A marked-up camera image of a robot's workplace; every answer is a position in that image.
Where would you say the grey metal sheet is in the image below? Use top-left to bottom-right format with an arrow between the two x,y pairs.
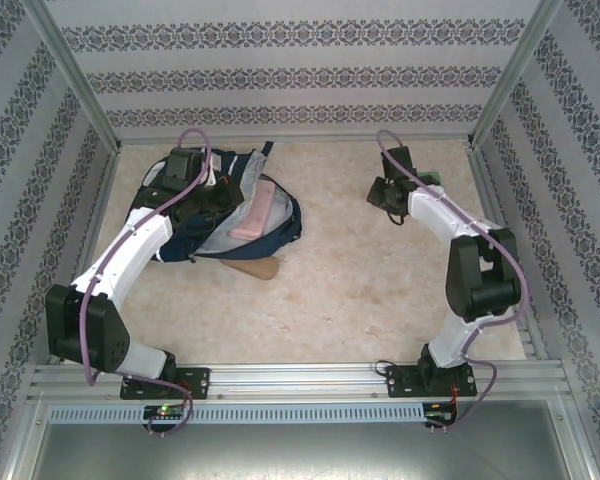
9,423 -> 594,480

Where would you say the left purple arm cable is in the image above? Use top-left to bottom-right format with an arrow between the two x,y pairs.
81,127 -> 215,437

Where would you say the navy blue school backpack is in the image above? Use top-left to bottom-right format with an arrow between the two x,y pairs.
129,141 -> 304,264

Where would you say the right aluminium frame post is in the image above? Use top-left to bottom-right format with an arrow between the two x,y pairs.
467,0 -> 564,149

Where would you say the pink pencil case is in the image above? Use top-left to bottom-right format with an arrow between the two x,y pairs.
229,180 -> 276,240

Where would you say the small circuit board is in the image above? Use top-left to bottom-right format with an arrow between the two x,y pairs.
144,404 -> 184,420
424,402 -> 459,421

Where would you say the aluminium back rail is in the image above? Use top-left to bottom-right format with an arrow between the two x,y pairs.
117,133 -> 474,147

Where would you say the left aluminium side rail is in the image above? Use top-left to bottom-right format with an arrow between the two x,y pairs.
47,147 -> 122,365

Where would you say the left small circuit board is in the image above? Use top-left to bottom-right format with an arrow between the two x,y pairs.
144,404 -> 184,420

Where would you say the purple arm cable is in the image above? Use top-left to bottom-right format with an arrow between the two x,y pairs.
81,127 -> 215,437
376,128 -> 530,437

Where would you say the right aluminium side rail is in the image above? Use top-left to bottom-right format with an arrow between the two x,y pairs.
468,147 -> 549,360

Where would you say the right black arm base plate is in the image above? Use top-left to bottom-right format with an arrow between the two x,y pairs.
385,364 -> 479,400

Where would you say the aluminium side rail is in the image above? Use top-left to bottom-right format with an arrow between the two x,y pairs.
468,147 -> 549,360
47,147 -> 122,365

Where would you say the aluminium mounting rail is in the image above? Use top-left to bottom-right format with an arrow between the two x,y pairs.
27,363 -> 566,401

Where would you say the grey slotted cable duct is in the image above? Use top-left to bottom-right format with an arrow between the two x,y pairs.
47,403 -> 426,425

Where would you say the left aluminium frame post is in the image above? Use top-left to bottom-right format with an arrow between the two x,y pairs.
22,0 -> 124,151

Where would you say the right small circuit board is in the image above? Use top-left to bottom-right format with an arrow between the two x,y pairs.
424,402 -> 459,421

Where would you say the tan cork glasses case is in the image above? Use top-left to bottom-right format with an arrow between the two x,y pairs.
219,253 -> 285,282

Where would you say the aluminium frame post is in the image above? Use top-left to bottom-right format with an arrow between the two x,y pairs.
467,0 -> 564,149
22,0 -> 124,151

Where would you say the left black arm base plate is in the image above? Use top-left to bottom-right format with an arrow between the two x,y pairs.
119,367 -> 211,401

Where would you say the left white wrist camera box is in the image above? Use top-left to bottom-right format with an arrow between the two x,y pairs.
207,153 -> 225,190

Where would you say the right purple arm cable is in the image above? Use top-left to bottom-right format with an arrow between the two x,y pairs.
376,128 -> 530,437

